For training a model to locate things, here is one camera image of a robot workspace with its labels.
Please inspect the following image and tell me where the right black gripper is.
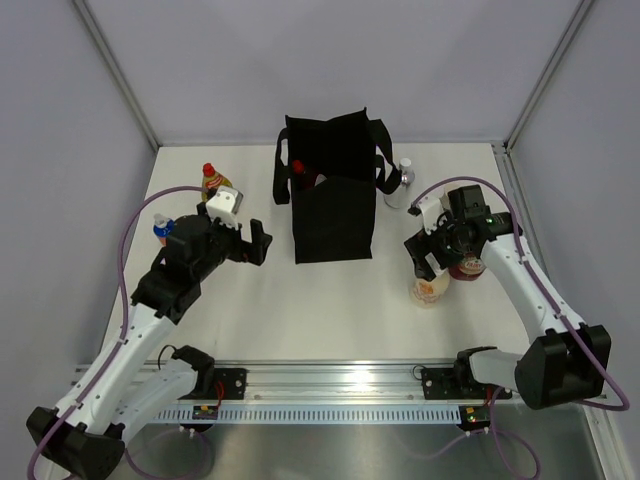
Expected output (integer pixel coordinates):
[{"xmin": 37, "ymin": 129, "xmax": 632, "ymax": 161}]
[{"xmin": 405, "ymin": 211, "xmax": 471, "ymax": 282}]

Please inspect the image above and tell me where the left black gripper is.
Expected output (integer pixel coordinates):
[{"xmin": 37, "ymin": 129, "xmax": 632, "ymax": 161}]
[{"xmin": 193, "ymin": 203, "xmax": 271, "ymax": 282}]

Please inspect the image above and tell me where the cream lotion bottle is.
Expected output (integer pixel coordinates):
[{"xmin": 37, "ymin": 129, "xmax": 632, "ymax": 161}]
[{"xmin": 410, "ymin": 272, "xmax": 450, "ymax": 308}]

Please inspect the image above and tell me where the red bottle white label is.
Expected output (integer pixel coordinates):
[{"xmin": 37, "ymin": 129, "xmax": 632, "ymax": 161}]
[{"xmin": 292, "ymin": 160, "xmax": 327, "ymax": 191}]

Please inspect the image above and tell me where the yellow dish soap bottle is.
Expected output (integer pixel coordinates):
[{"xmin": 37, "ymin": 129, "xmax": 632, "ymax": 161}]
[{"xmin": 201, "ymin": 163, "xmax": 233, "ymax": 202}]

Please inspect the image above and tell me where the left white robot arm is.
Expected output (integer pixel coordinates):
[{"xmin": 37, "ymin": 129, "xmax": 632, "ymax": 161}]
[{"xmin": 27, "ymin": 214, "xmax": 273, "ymax": 479}]

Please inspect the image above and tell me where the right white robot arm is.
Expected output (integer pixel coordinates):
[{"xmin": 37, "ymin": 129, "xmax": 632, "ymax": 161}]
[{"xmin": 404, "ymin": 177, "xmax": 611, "ymax": 410}]

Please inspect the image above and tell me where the black canvas tote bag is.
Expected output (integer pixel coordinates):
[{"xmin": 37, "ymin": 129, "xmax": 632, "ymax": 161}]
[{"xmin": 272, "ymin": 108, "xmax": 400, "ymax": 264}]

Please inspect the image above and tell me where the dark red Fairy bottle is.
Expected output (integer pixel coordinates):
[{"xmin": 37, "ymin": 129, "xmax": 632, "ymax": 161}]
[{"xmin": 449, "ymin": 256, "xmax": 486, "ymax": 281}]

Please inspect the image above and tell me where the silver metal bottle white cap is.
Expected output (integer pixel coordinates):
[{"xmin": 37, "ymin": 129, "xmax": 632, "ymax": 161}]
[{"xmin": 384, "ymin": 157, "xmax": 415, "ymax": 210}]

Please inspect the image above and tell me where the orange bottle blue cap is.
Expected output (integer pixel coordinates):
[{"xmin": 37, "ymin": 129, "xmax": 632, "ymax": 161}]
[{"xmin": 153, "ymin": 213, "xmax": 175, "ymax": 246}]

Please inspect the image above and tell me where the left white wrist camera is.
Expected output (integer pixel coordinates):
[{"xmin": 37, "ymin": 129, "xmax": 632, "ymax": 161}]
[{"xmin": 205, "ymin": 186, "xmax": 244, "ymax": 230}]

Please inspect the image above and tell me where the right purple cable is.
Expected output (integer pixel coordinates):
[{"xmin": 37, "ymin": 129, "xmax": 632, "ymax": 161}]
[{"xmin": 412, "ymin": 175, "xmax": 630, "ymax": 412}]

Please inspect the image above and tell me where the purple cable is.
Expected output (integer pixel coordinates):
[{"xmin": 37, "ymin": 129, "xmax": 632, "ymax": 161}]
[
  {"xmin": 27, "ymin": 185, "xmax": 206, "ymax": 476},
  {"xmin": 412, "ymin": 175, "xmax": 630, "ymax": 412}
]

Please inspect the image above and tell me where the aluminium mounting rail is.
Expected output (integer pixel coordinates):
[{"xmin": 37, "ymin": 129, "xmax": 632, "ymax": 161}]
[{"xmin": 216, "ymin": 359, "xmax": 453, "ymax": 405}]

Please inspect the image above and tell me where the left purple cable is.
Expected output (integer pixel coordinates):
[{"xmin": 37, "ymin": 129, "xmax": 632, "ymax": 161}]
[{"xmin": 27, "ymin": 185, "xmax": 206, "ymax": 476}]

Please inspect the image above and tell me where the white slotted cable duct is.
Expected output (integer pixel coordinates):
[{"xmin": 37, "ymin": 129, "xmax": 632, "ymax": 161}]
[{"xmin": 151, "ymin": 404, "xmax": 461, "ymax": 426}]

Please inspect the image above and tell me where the left aluminium frame post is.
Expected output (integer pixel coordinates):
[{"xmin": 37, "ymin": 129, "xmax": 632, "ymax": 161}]
[{"xmin": 70, "ymin": 0, "xmax": 162, "ymax": 153}]

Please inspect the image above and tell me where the aluminium frame post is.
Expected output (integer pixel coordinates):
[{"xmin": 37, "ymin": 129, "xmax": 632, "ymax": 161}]
[
  {"xmin": 70, "ymin": 0, "xmax": 162, "ymax": 153},
  {"xmin": 503, "ymin": 0, "xmax": 597, "ymax": 153}
]

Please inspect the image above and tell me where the right aluminium frame post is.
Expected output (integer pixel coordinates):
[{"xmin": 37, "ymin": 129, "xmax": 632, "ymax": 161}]
[{"xmin": 503, "ymin": 0, "xmax": 597, "ymax": 153}]

